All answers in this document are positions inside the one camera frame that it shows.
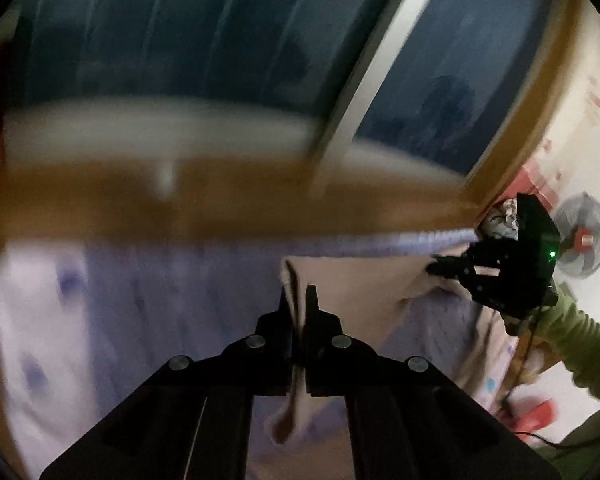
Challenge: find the beige brown garment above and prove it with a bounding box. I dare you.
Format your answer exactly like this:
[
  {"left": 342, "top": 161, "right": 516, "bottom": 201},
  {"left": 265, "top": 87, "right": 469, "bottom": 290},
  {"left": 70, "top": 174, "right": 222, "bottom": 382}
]
[{"left": 264, "top": 253, "right": 519, "bottom": 446}]

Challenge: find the green sleeved right forearm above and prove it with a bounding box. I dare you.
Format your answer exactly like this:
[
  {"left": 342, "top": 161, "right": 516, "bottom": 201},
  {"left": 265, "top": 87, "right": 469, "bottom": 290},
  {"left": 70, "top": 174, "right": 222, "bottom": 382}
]
[{"left": 535, "top": 289, "right": 600, "bottom": 400}]

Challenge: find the white star patterned garment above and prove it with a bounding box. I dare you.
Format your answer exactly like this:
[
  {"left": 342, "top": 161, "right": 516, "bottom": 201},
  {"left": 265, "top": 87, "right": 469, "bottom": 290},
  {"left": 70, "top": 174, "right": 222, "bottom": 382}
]
[{"left": 478, "top": 198, "right": 519, "bottom": 240}]

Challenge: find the red electric fan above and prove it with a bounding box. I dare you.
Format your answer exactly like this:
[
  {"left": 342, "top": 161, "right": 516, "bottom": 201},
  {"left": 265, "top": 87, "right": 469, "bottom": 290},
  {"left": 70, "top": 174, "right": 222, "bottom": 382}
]
[{"left": 553, "top": 192, "right": 600, "bottom": 278}]

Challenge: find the red floral curtain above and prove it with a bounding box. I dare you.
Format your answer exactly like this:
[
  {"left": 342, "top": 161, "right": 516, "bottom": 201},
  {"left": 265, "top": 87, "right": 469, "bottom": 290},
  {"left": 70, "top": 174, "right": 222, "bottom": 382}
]
[{"left": 500, "top": 75, "right": 600, "bottom": 211}]

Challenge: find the red plastic stool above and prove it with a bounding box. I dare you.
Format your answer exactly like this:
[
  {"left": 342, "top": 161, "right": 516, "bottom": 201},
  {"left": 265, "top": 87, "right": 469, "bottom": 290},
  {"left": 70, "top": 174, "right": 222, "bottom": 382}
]
[{"left": 496, "top": 396, "right": 557, "bottom": 441}]

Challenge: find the purple polka dot bedsheet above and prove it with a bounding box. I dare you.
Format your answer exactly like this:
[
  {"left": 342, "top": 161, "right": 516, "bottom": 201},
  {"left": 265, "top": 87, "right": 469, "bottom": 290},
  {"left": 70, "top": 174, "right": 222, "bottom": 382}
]
[{"left": 0, "top": 230, "right": 474, "bottom": 479}]

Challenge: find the black cable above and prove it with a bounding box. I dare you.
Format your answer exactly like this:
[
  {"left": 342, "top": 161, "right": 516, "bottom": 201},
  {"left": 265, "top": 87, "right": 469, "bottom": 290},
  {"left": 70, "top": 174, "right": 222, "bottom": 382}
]
[{"left": 499, "top": 303, "right": 546, "bottom": 411}]

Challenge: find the wooden window frame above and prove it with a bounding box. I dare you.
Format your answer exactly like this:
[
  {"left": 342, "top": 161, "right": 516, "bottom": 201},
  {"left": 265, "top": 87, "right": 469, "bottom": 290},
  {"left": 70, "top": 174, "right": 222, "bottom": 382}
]
[{"left": 0, "top": 0, "right": 579, "bottom": 252}]

